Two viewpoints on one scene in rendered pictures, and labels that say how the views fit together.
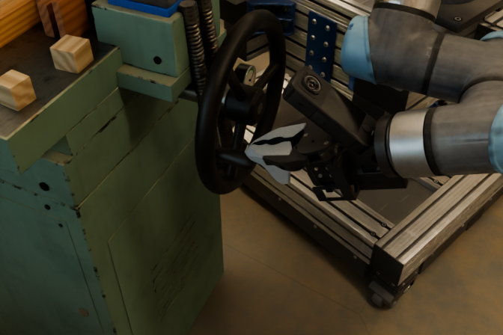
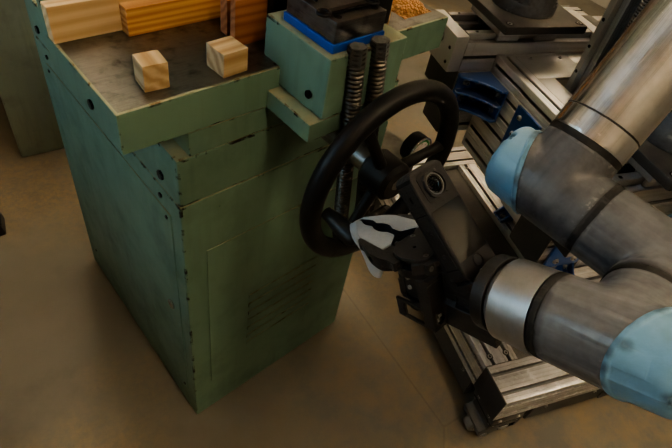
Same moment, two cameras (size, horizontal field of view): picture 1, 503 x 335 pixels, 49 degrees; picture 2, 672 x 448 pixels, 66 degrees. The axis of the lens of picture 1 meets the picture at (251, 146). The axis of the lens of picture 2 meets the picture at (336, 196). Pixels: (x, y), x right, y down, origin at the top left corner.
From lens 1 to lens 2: 17 cm
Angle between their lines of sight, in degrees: 12
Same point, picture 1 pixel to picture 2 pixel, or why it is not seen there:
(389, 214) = not seen: hidden behind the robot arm
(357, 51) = (506, 168)
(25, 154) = (134, 137)
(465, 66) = (629, 240)
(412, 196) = not seen: hidden behind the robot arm
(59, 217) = (167, 209)
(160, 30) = (319, 64)
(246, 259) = (361, 319)
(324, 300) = (415, 396)
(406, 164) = (498, 324)
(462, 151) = (569, 345)
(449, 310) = not seen: outside the picture
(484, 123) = (613, 324)
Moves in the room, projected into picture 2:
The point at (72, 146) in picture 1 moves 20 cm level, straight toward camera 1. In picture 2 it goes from (192, 147) to (151, 266)
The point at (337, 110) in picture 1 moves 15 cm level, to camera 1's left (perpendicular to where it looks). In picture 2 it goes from (450, 225) to (306, 164)
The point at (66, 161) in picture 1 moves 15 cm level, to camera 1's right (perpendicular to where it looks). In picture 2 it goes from (181, 159) to (279, 203)
